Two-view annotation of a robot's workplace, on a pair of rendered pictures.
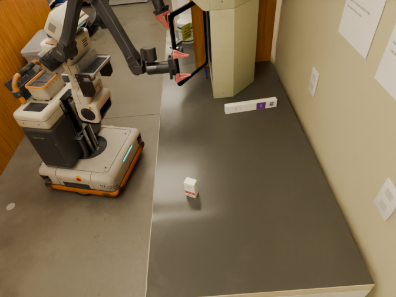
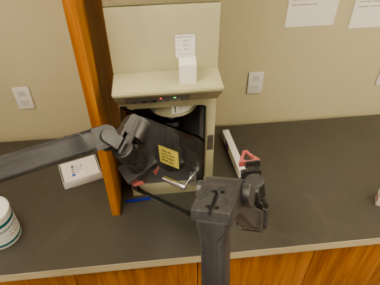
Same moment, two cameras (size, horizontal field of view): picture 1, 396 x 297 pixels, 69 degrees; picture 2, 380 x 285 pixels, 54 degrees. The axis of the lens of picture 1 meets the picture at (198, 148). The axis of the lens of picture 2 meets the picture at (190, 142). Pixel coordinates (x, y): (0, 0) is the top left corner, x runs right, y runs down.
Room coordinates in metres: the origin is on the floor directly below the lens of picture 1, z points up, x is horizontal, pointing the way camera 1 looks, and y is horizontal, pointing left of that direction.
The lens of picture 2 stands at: (1.57, 0.87, 2.10)
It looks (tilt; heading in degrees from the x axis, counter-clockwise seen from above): 42 degrees down; 262
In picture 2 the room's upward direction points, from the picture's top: 1 degrees counter-clockwise
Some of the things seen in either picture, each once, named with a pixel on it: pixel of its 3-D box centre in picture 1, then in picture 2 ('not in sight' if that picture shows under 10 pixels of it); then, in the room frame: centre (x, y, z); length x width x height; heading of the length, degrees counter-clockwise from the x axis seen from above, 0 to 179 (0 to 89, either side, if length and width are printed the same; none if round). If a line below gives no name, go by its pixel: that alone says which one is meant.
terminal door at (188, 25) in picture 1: (190, 42); (164, 168); (1.54, -0.02, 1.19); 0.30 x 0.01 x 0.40; 141
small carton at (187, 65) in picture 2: not in sight; (187, 69); (1.45, -0.06, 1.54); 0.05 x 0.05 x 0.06; 84
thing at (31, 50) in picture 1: (55, 52); not in sight; (3.22, 1.50, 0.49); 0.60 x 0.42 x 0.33; 178
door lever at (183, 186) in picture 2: not in sight; (177, 179); (1.50, 0.05, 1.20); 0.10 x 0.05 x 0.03; 141
